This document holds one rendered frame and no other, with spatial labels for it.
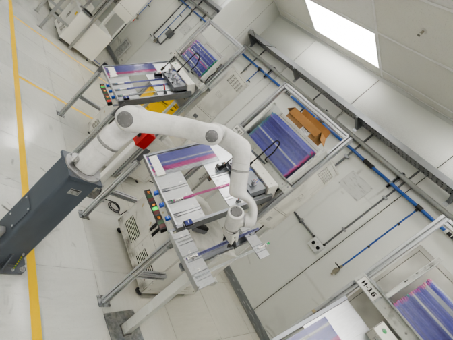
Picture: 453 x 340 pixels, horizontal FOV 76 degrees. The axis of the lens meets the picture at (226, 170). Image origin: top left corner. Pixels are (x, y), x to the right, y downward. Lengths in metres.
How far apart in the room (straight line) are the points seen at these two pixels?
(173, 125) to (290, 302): 2.60
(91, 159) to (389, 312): 1.67
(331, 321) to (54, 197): 1.53
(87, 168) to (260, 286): 2.61
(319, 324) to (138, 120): 1.35
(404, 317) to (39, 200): 1.86
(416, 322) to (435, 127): 2.38
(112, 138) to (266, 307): 2.71
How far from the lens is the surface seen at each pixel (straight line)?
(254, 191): 1.99
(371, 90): 4.06
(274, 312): 3.58
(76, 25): 5.99
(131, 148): 2.64
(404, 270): 2.02
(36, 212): 1.67
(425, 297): 1.82
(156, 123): 1.39
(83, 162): 1.54
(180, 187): 2.02
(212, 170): 2.16
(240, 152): 1.38
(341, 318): 1.84
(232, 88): 3.24
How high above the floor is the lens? 1.46
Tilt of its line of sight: 10 degrees down
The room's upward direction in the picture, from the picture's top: 48 degrees clockwise
